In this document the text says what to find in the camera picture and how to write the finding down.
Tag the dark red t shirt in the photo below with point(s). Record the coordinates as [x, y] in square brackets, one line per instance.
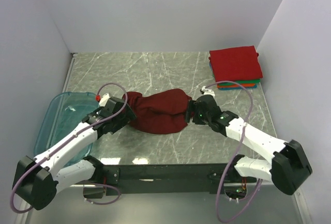
[160, 114]

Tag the folded orange t shirt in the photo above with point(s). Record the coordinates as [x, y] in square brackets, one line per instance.
[232, 86]

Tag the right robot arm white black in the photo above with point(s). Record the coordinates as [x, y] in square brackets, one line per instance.
[283, 163]

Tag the aluminium rail frame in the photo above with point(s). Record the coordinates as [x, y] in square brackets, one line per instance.
[150, 73]

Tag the folded green t shirt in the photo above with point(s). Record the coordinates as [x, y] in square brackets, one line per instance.
[240, 82]

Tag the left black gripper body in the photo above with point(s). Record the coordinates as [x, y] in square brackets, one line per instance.
[118, 123]

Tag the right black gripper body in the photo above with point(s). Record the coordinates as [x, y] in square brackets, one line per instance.
[199, 118]

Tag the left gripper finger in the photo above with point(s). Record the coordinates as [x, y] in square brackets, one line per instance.
[126, 97]
[127, 115]

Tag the folded red t shirt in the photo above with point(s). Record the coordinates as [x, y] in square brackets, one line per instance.
[235, 64]

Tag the teal transparent plastic bin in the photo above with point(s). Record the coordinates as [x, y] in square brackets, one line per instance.
[64, 113]

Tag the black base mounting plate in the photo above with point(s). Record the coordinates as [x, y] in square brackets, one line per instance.
[175, 178]

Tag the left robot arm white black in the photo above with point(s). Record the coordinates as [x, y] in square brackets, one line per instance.
[37, 180]

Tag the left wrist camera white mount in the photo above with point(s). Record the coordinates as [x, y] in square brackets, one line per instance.
[102, 100]

